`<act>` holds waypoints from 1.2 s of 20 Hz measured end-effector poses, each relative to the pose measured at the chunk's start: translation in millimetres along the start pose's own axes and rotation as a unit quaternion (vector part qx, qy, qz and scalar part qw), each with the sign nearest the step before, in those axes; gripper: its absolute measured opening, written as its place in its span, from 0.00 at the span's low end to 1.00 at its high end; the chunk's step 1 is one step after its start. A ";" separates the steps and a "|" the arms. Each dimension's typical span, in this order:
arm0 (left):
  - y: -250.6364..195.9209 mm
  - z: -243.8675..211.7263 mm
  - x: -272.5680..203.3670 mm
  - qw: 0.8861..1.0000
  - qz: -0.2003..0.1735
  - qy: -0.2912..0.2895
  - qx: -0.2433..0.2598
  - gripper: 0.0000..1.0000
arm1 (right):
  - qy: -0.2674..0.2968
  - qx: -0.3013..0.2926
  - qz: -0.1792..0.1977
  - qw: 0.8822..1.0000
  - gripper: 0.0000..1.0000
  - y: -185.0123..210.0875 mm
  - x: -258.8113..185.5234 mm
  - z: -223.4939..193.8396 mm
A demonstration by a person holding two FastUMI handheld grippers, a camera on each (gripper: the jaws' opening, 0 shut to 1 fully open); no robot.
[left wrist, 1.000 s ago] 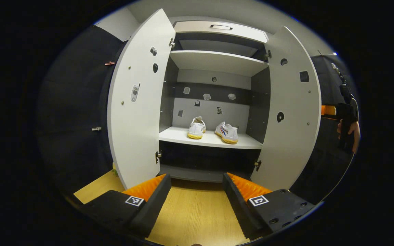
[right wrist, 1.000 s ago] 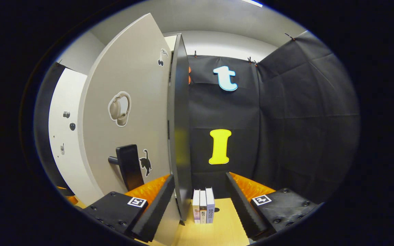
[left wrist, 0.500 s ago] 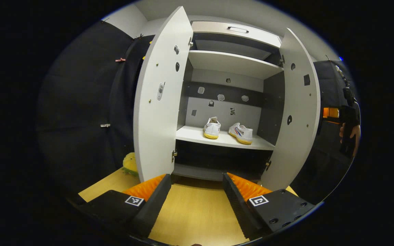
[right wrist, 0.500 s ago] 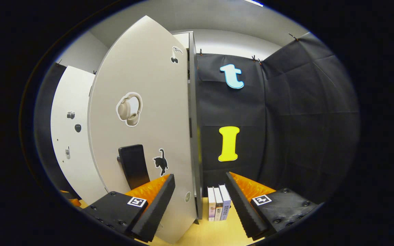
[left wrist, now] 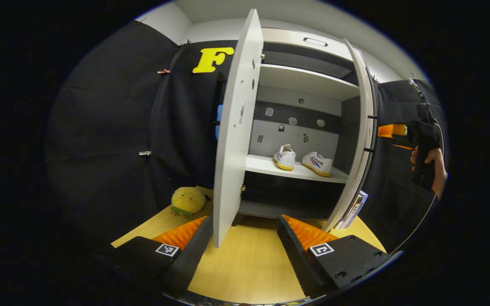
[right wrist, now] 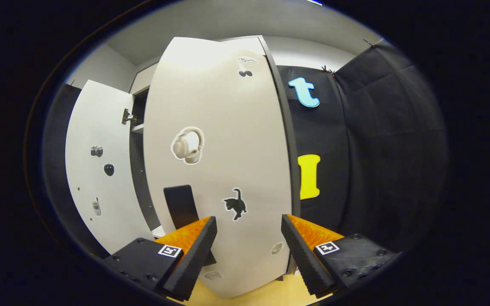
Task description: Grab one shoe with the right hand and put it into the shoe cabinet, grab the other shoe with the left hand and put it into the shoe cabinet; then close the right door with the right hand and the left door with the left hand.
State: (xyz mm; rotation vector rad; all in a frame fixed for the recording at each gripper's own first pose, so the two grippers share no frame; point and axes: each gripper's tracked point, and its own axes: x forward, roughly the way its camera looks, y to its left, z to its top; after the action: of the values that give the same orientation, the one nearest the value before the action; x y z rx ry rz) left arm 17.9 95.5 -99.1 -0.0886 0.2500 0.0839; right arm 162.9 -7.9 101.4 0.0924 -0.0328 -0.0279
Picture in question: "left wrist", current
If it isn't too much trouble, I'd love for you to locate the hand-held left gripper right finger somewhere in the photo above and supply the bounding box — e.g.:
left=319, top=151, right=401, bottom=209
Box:
left=276, top=214, right=392, bottom=299

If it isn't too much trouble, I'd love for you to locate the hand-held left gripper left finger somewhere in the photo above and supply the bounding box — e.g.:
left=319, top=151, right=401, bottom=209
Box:
left=100, top=215, right=214, bottom=296

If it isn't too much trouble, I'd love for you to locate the white shoe cabinet door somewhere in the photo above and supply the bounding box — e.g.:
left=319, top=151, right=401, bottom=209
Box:
left=322, top=39, right=380, bottom=232
left=212, top=8, right=265, bottom=249

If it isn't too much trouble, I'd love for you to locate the white canvas shoe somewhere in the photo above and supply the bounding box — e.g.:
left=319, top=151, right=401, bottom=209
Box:
left=273, top=144, right=297, bottom=171
left=301, top=151, right=334, bottom=178

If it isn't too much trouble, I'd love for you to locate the white shoe cabinet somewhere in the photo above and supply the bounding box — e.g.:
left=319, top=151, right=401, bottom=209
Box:
left=232, top=28, right=367, bottom=226

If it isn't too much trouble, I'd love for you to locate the white cabinet drawer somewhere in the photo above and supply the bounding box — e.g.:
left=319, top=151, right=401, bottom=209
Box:
left=262, top=28, right=354, bottom=62

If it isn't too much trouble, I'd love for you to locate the yellow plush toy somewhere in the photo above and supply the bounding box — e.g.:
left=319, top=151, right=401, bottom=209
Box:
left=170, top=187, right=208, bottom=218

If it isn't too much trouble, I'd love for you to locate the white book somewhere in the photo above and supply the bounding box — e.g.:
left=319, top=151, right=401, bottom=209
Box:
left=334, top=190, right=369, bottom=231

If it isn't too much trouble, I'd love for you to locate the black backdrop cloth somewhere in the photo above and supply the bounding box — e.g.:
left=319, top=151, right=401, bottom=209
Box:
left=45, top=19, right=448, bottom=255

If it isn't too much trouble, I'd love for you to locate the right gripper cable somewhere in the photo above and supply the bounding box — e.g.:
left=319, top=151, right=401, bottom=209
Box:
left=392, top=121, right=444, bottom=255

